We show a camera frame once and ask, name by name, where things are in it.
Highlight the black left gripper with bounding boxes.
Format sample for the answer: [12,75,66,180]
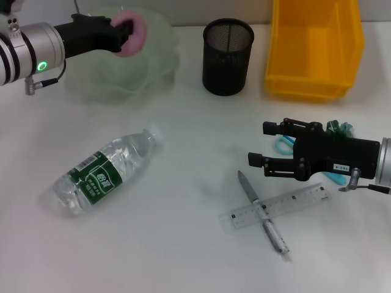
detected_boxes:
[54,13,137,59]

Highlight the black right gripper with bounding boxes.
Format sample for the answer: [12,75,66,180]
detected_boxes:
[247,117,381,183]

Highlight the yellow plastic bin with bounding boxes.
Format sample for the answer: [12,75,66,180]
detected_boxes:
[264,0,366,101]

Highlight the green plastic wrapper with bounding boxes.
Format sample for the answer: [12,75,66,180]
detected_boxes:
[326,120,357,138]

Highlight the right gripper connector cable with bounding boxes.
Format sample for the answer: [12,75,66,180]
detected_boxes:
[338,167,391,195]

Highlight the blue scissors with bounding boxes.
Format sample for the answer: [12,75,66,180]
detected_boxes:
[271,134,348,186]

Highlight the pink peach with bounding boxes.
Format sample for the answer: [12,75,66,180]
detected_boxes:
[110,9,147,58]

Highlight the left gripper connector cable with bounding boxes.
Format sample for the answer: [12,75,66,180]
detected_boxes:
[24,59,68,96]

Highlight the gripper connector cable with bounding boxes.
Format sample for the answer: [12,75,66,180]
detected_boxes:
[24,59,68,96]
[338,167,391,195]

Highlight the clear green-label water bottle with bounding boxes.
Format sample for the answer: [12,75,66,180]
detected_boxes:
[38,124,164,218]

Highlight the grey clear pen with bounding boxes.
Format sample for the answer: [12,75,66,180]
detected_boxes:
[237,170,291,262]

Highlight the translucent green fruit plate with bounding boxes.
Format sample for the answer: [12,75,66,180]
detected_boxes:
[62,5,181,103]

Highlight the black mesh pen holder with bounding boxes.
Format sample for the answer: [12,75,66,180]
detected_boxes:
[202,18,255,97]

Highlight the transparent plastic ruler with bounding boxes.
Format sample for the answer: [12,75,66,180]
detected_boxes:
[218,182,332,231]

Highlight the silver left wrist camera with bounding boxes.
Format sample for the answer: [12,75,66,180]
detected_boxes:
[0,0,24,43]

